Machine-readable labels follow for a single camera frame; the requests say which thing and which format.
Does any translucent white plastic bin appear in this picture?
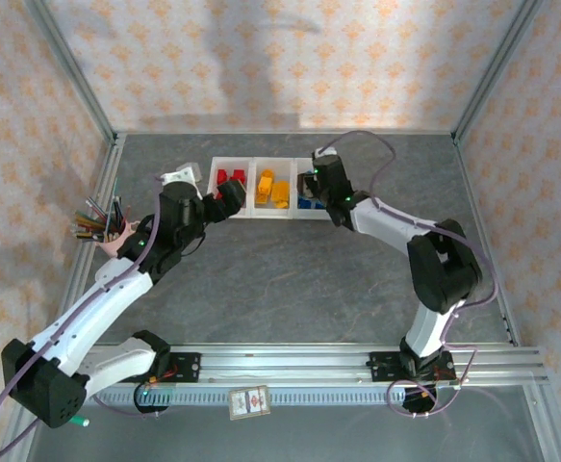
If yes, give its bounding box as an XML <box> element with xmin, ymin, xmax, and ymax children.
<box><xmin>207</xmin><ymin>157</ymin><xmax>257</xmax><ymax>220</ymax></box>
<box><xmin>293</xmin><ymin>157</ymin><xmax>340</xmax><ymax>222</ymax></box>
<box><xmin>249</xmin><ymin>157</ymin><xmax>298</xmax><ymax>221</ymax></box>

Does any pink pencil cup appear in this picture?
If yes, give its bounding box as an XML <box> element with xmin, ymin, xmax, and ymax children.
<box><xmin>95</xmin><ymin>219</ymin><xmax>141</xmax><ymax>259</ymax></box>

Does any green coloured pencil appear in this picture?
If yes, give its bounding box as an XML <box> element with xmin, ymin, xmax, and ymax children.
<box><xmin>86</xmin><ymin>194</ymin><xmax>111</xmax><ymax>227</ymax></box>

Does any yellow coloured pencil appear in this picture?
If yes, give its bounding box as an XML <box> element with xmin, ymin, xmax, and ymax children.
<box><xmin>72</xmin><ymin>214</ymin><xmax>106</xmax><ymax>230</ymax></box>

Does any small printed card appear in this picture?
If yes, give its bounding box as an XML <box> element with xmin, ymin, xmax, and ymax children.
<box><xmin>228</xmin><ymin>386</ymin><xmax>271</xmax><ymax>422</ymax></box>

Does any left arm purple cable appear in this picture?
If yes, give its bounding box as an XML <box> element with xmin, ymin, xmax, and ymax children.
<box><xmin>0</xmin><ymin>175</ymin><xmax>164</xmax><ymax>462</ymax></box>

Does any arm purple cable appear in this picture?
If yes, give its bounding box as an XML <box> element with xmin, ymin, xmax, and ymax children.
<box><xmin>0</xmin><ymin>175</ymin><xmax>164</xmax><ymax>462</ymax></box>
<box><xmin>318</xmin><ymin>130</ymin><xmax>500</xmax><ymax>419</ymax></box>

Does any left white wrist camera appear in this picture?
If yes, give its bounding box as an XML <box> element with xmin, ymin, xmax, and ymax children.
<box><xmin>159</xmin><ymin>163</ymin><xmax>204</xmax><ymax>187</ymax></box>

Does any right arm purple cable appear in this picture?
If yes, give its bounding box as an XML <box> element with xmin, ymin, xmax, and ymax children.
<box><xmin>318</xmin><ymin>130</ymin><xmax>500</xmax><ymax>419</ymax></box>

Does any aluminium side rail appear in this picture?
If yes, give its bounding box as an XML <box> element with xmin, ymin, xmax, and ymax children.
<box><xmin>452</xmin><ymin>137</ymin><xmax>522</xmax><ymax>347</ymax></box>
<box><xmin>51</xmin><ymin>137</ymin><xmax>127</xmax><ymax>347</ymax></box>

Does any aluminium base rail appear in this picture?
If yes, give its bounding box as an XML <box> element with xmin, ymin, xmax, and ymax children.
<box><xmin>23</xmin><ymin>344</ymin><xmax>548</xmax><ymax>389</ymax></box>

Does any aluminium frame post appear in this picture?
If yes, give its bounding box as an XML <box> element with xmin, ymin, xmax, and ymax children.
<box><xmin>451</xmin><ymin>0</ymin><xmax>544</xmax><ymax>145</ymax></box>
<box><xmin>22</xmin><ymin>0</ymin><xmax>120</xmax><ymax>145</ymax></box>

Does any grey slotted cable duct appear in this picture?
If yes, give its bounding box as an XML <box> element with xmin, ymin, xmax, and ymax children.
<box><xmin>91</xmin><ymin>387</ymin><xmax>409</xmax><ymax>407</ymax></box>

